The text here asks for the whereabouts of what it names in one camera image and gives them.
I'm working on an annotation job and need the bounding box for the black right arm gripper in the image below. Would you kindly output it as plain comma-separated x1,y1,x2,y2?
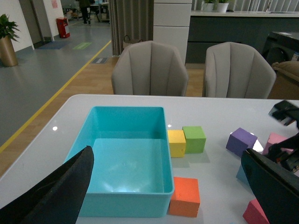
267,100,299,173

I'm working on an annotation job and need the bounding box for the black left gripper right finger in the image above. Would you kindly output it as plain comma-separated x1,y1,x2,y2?
241,148,299,224

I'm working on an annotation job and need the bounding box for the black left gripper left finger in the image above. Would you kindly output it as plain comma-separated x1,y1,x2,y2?
0,146,94,224

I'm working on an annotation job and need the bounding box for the light blue foam block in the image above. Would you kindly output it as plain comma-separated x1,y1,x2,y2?
236,165,249,187

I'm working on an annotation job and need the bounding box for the pink foam block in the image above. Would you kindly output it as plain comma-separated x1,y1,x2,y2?
262,133,294,155

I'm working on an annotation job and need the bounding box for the red foam block front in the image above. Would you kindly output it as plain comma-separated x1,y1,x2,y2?
243,199,269,224

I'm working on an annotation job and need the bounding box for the purple foam block rear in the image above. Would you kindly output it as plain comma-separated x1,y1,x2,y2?
226,127,257,157

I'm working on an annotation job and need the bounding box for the teal plastic bin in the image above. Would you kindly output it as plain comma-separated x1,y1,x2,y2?
67,106,174,217

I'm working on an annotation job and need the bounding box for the green foam block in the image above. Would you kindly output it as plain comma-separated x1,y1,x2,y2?
182,126,206,154

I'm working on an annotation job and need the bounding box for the orange foam block left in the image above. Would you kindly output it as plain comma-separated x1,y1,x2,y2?
169,177,200,218

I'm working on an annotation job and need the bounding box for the beige chair right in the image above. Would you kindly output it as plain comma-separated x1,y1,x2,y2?
202,42,276,99

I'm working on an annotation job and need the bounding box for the beige chair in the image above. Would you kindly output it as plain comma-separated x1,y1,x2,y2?
111,41,188,96
202,42,276,99

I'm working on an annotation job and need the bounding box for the black appliance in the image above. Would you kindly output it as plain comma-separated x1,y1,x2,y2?
262,32,299,65

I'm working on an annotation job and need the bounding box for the yellow foam block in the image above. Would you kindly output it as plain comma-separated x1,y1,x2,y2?
168,130,186,158

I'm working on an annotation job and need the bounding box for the dark grey counter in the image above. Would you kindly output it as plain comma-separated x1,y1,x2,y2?
186,11,299,63

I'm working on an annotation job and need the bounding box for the potted plant gold pot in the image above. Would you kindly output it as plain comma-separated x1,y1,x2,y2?
0,14,19,67

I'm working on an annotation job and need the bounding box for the white potted plant right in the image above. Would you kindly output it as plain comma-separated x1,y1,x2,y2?
216,0,230,13

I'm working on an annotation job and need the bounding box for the white potted plant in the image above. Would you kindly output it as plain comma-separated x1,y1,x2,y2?
216,0,230,13
202,0,218,12

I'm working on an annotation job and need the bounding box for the beige chair left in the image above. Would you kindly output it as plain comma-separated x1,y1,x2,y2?
111,41,188,96

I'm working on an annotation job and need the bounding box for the white potted plant left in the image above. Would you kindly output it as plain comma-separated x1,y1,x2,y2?
202,0,218,12

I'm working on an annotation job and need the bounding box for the white pillar cabinet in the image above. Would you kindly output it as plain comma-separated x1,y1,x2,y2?
153,0,192,63

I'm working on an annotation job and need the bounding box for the red cabinet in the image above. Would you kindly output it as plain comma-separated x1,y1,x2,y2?
56,17,70,38

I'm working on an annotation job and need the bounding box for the walking person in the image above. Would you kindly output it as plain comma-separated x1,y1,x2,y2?
78,0,91,25

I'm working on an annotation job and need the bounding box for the grey curtain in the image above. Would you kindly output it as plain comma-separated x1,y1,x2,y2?
108,0,154,56

